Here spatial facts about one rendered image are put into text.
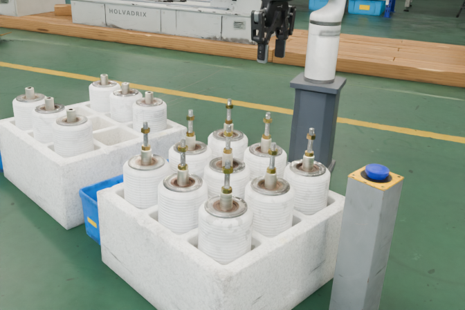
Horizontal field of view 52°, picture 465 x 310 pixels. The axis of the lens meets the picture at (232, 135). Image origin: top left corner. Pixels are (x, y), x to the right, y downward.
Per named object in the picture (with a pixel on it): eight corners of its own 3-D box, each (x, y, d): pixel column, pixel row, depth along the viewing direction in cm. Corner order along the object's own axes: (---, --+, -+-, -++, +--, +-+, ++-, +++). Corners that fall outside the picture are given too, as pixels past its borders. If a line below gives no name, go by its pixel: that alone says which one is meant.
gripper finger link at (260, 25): (253, 9, 92) (255, 38, 95) (248, 12, 90) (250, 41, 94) (265, 10, 90) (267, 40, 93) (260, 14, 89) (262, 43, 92)
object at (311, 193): (279, 228, 111) (286, 156, 104) (321, 232, 110) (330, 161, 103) (276, 252, 102) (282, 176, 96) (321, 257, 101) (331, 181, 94)
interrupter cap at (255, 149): (279, 160, 103) (279, 158, 103) (245, 156, 105) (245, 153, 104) (284, 147, 110) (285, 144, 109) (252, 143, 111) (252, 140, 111)
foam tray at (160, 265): (225, 203, 134) (228, 144, 127) (344, 269, 109) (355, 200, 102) (101, 261, 108) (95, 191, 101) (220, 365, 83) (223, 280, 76)
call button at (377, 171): (371, 171, 86) (373, 160, 85) (391, 178, 83) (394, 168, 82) (359, 178, 83) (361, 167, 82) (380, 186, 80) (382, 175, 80)
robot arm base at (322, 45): (307, 74, 152) (313, 19, 146) (336, 78, 149) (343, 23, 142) (300, 81, 144) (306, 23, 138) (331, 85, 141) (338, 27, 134)
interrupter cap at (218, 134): (232, 129, 120) (232, 126, 119) (250, 138, 114) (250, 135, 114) (206, 134, 115) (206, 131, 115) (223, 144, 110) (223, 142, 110)
